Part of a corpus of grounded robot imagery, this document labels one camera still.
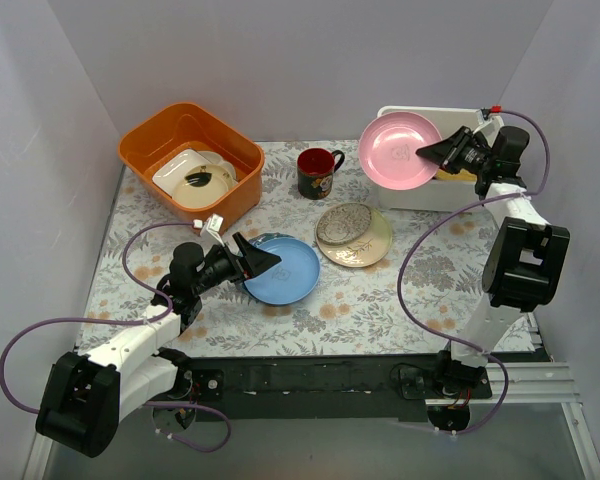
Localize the woven bamboo tray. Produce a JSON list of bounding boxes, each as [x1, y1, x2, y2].
[[435, 170, 477, 183]]

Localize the light blue plate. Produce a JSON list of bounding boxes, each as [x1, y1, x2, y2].
[[244, 237, 320, 306]]

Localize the pink plate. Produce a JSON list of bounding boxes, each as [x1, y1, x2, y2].
[[358, 111, 442, 191]]

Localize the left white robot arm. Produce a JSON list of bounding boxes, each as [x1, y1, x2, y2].
[[35, 234, 281, 458]]

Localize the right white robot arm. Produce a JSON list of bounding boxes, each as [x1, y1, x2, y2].
[[417, 126, 570, 398]]

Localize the white plastic bin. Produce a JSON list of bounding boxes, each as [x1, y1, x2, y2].
[[377, 105, 504, 212]]

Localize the cream floral plate in bin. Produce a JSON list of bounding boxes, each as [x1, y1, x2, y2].
[[197, 150, 237, 186]]

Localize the orange plastic bin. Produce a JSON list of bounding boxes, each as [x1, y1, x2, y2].
[[118, 102, 265, 231]]

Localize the dark teal scalloped plate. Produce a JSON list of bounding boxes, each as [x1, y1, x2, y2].
[[249, 232, 292, 248]]

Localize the cream plate with black motif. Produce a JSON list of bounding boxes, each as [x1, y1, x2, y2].
[[172, 165, 234, 209]]

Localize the speckled grey stoneware plate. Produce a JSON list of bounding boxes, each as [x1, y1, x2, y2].
[[315, 203, 372, 246]]

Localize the floral patterned table mat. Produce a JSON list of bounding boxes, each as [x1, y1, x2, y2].
[[79, 140, 497, 357]]

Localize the black and red mug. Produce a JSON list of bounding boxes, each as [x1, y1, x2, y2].
[[296, 148, 346, 200]]

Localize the white square dish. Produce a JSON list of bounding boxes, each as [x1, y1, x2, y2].
[[152, 149, 207, 196]]

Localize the cream and green floral plate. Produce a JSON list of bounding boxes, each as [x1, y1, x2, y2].
[[315, 207, 393, 268]]

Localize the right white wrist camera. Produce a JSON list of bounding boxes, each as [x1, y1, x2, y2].
[[473, 108, 500, 139]]

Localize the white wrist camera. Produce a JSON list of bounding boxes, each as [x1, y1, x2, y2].
[[473, 108, 500, 139], [193, 214, 225, 246]]

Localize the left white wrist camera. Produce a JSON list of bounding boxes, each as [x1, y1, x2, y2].
[[193, 214, 225, 246]]

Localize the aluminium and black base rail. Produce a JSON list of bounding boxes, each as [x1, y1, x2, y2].
[[22, 164, 600, 480]]

